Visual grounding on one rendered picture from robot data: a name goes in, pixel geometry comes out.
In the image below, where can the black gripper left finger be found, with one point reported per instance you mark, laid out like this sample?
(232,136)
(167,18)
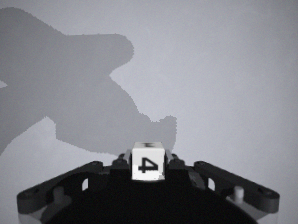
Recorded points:
(36,205)

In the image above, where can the white cube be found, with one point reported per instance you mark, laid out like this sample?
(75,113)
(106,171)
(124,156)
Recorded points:
(148,161)

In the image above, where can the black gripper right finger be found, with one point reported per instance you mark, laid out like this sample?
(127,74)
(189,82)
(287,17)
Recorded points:
(260,202)

